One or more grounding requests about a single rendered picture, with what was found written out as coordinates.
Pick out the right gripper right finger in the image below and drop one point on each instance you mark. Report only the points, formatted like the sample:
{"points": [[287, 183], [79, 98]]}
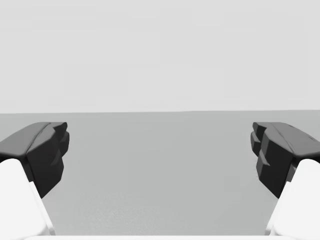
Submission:
{"points": [[277, 160]]}

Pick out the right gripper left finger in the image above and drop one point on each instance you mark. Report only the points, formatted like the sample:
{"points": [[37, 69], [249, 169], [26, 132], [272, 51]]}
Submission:
{"points": [[37, 160]]}

